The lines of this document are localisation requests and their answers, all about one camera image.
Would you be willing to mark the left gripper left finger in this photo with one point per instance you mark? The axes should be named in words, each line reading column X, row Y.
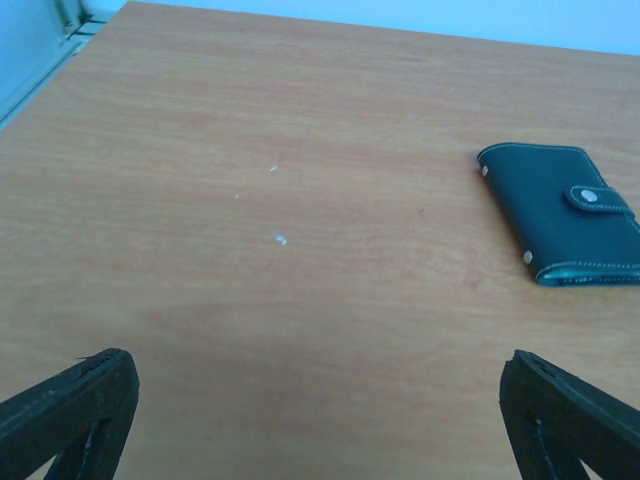
column 79, row 419

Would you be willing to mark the dark blue card holder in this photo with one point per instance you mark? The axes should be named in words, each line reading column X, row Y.
column 573, row 228

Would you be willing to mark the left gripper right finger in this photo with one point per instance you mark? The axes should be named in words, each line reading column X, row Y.
column 559, row 425

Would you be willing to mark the aluminium frame rail left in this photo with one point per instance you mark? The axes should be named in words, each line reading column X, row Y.
column 37, row 39

